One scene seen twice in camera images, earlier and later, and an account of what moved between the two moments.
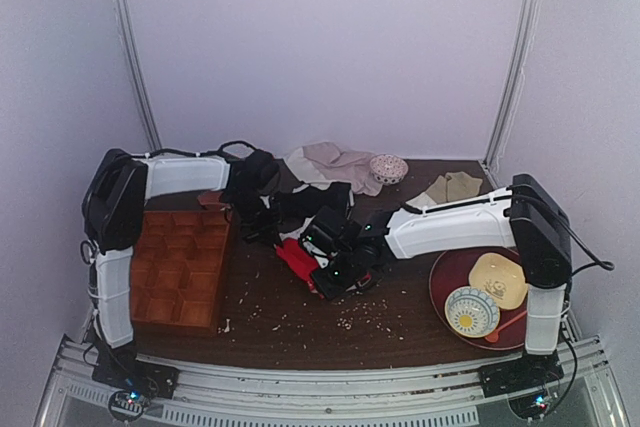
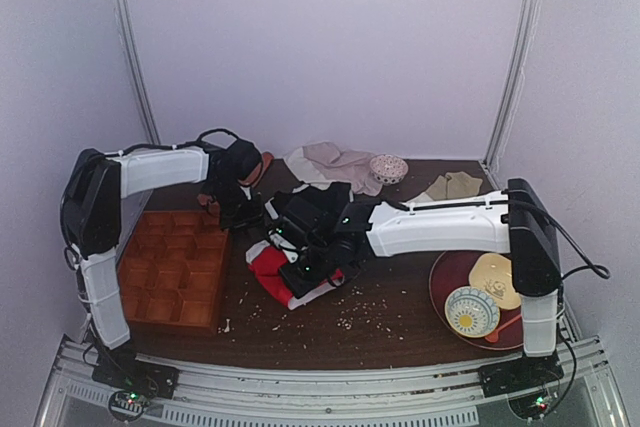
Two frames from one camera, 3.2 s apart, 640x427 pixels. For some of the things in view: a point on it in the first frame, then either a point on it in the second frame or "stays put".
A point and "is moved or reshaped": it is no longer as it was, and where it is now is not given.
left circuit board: (127, 405) stays put
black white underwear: (296, 209) stays put
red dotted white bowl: (389, 169) stays put
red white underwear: (290, 249) is moved or reshaped
